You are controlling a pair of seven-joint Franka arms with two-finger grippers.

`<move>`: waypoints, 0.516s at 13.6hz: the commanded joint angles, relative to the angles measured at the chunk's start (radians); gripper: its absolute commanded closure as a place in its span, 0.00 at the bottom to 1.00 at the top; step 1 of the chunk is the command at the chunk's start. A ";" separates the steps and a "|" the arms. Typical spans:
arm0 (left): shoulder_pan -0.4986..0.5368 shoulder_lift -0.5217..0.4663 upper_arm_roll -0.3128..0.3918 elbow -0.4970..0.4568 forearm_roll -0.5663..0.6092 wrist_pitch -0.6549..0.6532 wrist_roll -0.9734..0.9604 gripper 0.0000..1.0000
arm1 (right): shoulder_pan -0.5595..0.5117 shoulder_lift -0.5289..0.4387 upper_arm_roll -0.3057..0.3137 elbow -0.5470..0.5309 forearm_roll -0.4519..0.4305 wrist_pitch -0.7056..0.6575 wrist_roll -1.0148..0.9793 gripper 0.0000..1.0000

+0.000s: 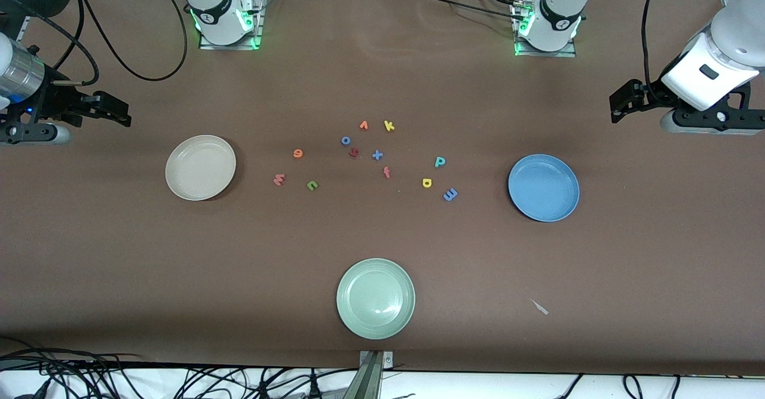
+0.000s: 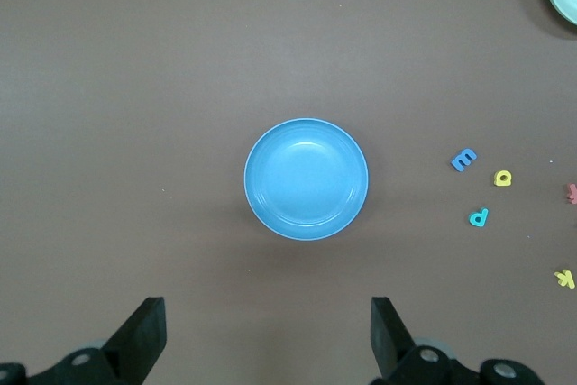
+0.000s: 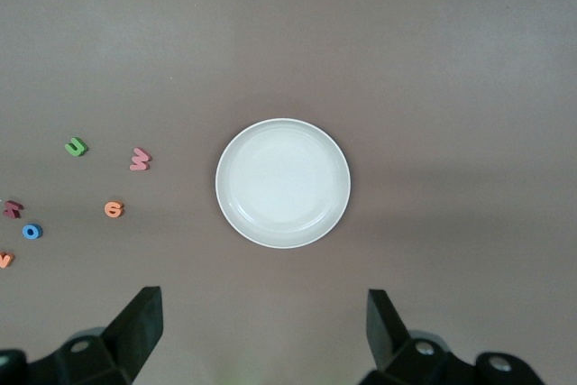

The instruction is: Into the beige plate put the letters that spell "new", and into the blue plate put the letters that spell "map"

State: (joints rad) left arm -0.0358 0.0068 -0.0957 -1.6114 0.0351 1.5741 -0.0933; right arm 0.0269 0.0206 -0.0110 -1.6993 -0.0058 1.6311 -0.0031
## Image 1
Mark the small white paper scrap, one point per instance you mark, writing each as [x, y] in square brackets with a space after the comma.
[540, 307]

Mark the blue round plate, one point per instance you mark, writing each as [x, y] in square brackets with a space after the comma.
[544, 190]

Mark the pink foam letter w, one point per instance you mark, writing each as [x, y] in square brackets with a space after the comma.
[279, 181]

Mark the aluminium profile beam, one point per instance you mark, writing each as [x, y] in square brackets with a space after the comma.
[369, 381]

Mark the green round plate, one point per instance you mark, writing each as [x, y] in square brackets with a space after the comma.
[375, 298]

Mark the brown table cover sheet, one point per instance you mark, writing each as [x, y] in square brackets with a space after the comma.
[382, 232]

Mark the blue foam letter m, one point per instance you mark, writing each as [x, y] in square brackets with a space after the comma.
[455, 194]

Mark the beige round plate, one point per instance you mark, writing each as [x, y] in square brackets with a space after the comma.
[200, 169]

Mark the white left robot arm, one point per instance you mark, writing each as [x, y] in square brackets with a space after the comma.
[559, 11]

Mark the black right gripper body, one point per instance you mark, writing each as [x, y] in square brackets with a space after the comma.
[52, 101]

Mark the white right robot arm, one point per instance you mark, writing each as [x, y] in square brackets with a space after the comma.
[215, 5]

